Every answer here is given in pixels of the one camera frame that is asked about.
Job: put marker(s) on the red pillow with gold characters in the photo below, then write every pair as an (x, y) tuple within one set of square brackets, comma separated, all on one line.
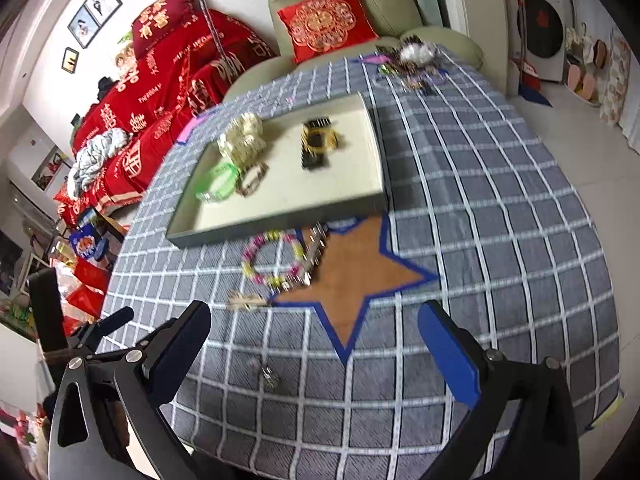
[(162, 15)]

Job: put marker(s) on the red gift bag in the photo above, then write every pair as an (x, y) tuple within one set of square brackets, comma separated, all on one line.
[(87, 285)]

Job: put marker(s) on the slipper rack with slippers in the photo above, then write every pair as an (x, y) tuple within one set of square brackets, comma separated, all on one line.
[(582, 80)]

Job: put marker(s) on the black framed wedding photo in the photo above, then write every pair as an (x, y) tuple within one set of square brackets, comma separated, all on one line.
[(81, 27), (104, 4)]

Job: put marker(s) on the red embroidered cushion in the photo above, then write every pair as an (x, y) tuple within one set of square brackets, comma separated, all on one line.
[(325, 22)]

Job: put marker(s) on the blue checked tablecloth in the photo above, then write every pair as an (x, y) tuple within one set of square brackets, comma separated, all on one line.
[(475, 200)]

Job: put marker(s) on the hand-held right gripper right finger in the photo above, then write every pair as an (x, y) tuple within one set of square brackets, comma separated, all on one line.
[(445, 350)]

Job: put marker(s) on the cartoon print cushion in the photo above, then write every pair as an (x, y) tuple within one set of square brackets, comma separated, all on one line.
[(125, 50)]

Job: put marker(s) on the cream polka dot scrunchie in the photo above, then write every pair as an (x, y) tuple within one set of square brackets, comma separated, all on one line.
[(242, 140)]

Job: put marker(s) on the pile of assorted jewelry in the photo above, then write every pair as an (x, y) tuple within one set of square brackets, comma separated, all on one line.
[(410, 67)]

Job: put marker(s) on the small silver earring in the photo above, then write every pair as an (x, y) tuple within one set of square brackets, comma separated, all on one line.
[(268, 375)]

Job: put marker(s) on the shallow grey cardboard tray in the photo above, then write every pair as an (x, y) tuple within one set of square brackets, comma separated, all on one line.
[(320, 185)]

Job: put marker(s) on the green translucent bangle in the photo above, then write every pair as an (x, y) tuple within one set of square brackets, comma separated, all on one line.
[(227, 180)]

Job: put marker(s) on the silver rhinestone hair clip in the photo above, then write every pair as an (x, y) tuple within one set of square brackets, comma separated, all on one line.
[(312, 255)]

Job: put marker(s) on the small black photo frame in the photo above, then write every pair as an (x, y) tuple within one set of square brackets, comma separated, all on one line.
[(70, 60)]

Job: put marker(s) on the pile of grey white clothes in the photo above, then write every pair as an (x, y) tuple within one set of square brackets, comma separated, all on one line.
[(95, 157)]

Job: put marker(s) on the black hair clip yellow knot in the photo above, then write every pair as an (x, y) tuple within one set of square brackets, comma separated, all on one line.
[(312, 160)]

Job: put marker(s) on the black gooseneck stand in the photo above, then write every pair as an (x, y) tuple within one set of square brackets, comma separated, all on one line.
[(210, 15)]

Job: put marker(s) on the black cloth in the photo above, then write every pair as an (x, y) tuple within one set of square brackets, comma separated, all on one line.
[(106, 84)]

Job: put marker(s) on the red broom with dustpan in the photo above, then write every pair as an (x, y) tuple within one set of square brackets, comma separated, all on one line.
[(527, 80)]

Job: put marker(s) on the white washing machine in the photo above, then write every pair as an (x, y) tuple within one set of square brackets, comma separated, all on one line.
[(542, 25)]

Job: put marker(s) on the floral patterned board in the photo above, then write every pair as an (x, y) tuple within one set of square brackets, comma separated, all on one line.
[(617, 80)]

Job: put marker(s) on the blue printed box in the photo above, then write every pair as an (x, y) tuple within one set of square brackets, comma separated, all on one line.
[(86, 245)]

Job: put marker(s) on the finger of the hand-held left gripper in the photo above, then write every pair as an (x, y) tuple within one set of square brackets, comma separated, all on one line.
[(47, 310), (107, 324)]

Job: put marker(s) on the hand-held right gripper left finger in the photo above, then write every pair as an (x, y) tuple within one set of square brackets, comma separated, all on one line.
[(175, 355)]

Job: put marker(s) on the red printed sofa blanket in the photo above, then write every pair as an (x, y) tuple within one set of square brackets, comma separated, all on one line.
[(165, 95)]

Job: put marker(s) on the beige ribbon bow clip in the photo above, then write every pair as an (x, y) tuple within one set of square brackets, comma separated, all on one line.
[(245, 301)]

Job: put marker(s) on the white curtain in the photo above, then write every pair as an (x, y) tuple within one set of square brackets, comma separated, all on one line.
[(632, 110)]

